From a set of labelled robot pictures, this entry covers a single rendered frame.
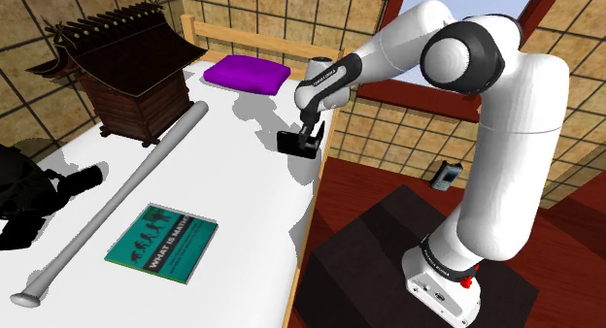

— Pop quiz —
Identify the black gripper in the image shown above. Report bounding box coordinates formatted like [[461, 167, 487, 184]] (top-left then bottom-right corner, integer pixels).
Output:
[[295, 106, 328, 149]]

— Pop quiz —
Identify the black rectangular box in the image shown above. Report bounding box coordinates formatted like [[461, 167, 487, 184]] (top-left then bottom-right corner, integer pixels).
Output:
[[276, 130, 319, 161]]

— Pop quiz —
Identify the purple pillow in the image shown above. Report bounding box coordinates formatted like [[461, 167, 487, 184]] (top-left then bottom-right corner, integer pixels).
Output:
[[202, 53, 292, 96]]

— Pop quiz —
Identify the wooden bed with white mattress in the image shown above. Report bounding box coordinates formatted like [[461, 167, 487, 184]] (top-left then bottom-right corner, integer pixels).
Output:
[[0, 14, 346, 328]]

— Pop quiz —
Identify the red framed window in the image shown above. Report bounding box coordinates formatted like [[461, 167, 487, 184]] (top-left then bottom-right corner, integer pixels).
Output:
[[354, 0, 567, 125]]

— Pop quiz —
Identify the dark robot stand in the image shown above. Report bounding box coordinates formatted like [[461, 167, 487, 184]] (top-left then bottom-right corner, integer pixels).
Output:
[[293, 184, 541, 328]]

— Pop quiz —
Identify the grey handheld device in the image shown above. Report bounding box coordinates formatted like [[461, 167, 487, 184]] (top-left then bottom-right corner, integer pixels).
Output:
[[429, 159, 464, 192]]

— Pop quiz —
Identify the teal book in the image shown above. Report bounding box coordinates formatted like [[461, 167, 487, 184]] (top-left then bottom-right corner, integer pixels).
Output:
[[103, 204, 219, 285]]

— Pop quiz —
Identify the dark brown wooden temple model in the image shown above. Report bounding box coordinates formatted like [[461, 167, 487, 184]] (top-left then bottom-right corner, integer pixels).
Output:
[[25, 0, 209, 148]]

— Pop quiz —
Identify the grey baseball bat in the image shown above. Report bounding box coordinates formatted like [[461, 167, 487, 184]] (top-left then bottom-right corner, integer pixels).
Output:
[[10, 100, 211, 310]]

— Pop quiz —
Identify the black lumpy bag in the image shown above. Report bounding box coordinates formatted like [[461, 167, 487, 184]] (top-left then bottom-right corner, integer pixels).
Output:
[[0, 144, 110, 251]]

